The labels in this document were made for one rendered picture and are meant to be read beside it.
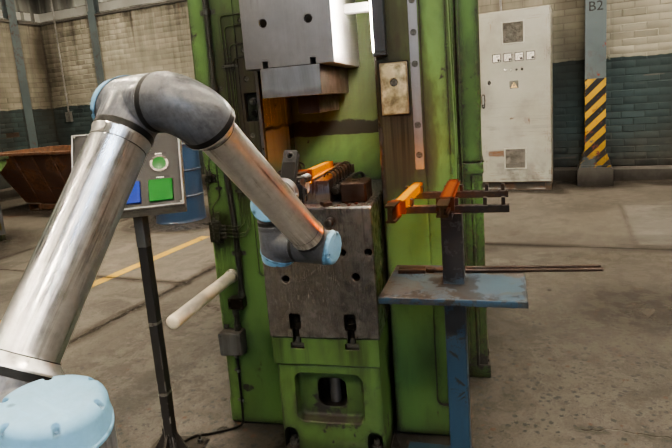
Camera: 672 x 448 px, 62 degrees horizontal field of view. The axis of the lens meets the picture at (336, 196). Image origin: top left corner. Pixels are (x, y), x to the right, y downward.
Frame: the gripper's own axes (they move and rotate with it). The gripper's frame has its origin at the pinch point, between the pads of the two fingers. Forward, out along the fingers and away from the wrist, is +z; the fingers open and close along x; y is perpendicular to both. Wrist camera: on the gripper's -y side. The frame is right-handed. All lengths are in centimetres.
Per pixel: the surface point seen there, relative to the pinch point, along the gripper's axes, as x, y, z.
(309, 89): 3.4, -26.7, 3.2
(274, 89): -8.4, -27.5, 3.3
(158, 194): -44.2, 2.7, -14.3
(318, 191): 3.9, 6.4, 2.7
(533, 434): 73, 102, 20
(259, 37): -11.9, -44.1, 3.6
